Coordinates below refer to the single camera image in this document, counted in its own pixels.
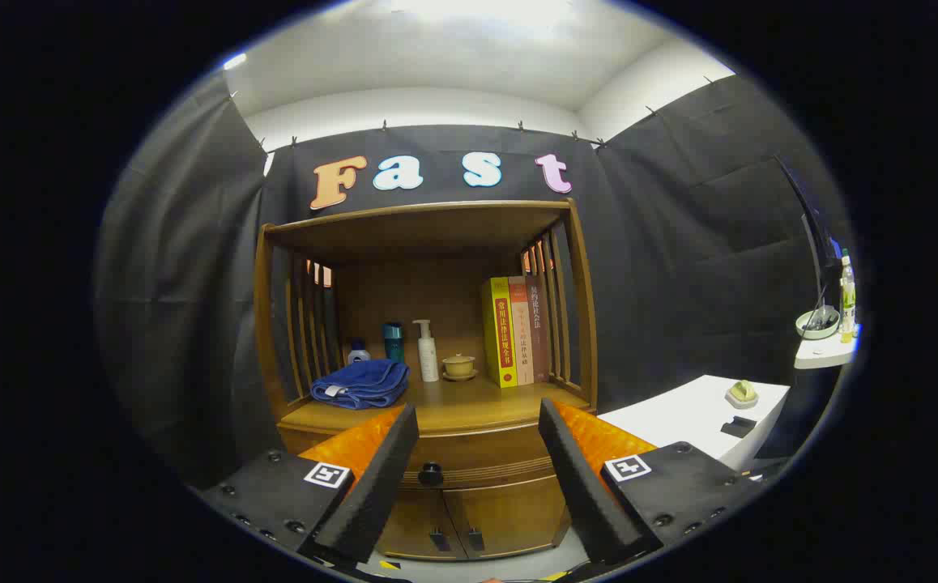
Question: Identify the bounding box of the brown book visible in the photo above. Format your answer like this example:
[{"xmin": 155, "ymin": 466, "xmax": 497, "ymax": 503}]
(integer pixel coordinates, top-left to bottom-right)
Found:
[{"xmin": 526, "ymin": 275, "xmax": 552, "ymax": 383}]

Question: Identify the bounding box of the wooden cabinet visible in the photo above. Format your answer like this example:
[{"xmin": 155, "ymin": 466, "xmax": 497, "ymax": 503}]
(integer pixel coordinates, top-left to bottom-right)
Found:
[{"xmin": 252, "ymin": 198, "xmax": 599, "ymax": 561}]

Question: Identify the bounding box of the blue folded towel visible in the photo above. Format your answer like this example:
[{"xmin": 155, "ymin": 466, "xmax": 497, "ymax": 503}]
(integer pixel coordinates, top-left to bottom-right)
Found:
[{"xmin": 310, "ymin": 359, "xmax": 411, "ymax": 410}]

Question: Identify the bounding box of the white bowl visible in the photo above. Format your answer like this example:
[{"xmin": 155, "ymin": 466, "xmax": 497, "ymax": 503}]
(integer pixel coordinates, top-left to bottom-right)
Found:
[{"xmin": 795, "ymin": 309, "xmax": 841, "ymax": 339}]

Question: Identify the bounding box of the wooden cabinet door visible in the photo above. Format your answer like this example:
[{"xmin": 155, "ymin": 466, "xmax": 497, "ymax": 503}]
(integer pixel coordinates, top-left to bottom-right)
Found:
[
  {"xmin": 376, "ymin": 486, "xmax": 470, "ymax": 560},
  {"xmin": 445, "ymin": 478, "xmax": 571, "ymax": 558}
]

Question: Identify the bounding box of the beige lidded tea cup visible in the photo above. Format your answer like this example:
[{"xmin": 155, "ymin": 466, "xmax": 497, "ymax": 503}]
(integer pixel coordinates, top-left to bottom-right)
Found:
[{"xmin": 441, "ymin": 353, "xmax": 479, "ymax": 382}]

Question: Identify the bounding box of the green bottle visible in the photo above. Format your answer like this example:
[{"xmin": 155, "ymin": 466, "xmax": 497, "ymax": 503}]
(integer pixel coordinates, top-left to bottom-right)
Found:
[{"xmin": 839, "ymin": 249, "xmax": 857, "ymax": 343}]

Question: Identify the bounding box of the white shelf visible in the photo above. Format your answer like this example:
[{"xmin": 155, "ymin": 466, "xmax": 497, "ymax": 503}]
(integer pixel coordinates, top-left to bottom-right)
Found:
[{"xmin": 793, "ymin": 324, "xmax": 863, "ymax": 370}]

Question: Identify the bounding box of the yellow book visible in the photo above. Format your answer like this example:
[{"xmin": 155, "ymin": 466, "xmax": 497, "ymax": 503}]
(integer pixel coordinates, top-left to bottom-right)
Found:
[{"xmin": 481, "ymin": 277, "xmax": 518, "ymax": 389}]

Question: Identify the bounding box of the white side cabinet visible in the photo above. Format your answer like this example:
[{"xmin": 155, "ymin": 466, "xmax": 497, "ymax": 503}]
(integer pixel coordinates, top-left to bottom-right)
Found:
[{"xmin": 599, "ymin": 374, "xmax": 791, "ymax": 472}]

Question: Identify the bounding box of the wooden countertop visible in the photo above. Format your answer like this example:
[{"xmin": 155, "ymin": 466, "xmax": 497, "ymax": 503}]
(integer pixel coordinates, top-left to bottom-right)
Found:
[{"xmin": 279, "ymin": 377, "xmax": 591, "ymax": 434}]

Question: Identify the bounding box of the orange and white book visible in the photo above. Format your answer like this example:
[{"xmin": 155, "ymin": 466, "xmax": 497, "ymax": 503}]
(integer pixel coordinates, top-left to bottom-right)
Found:
[{"xmin": 508, "ymin": 275, "xmax": 535, "ymax": 386}]

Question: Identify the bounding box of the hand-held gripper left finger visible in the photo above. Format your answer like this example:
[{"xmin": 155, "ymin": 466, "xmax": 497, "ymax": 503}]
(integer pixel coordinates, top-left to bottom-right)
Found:
[{"xmin": 200, "ymin": 403, "xmax": 421, "ymax": 568}]

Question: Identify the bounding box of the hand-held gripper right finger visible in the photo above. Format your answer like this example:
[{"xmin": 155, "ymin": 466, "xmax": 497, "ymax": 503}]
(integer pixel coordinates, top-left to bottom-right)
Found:
[{"xmin": 537, "ymin": 398, "xmax": 761, "ymax": 568}]

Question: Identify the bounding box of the white pump bottle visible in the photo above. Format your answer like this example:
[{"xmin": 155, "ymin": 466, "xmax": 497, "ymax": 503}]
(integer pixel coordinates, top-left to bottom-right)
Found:
[{"xmin": 412, "ymin": 319, "xmax": 441, "ymax": 383}]

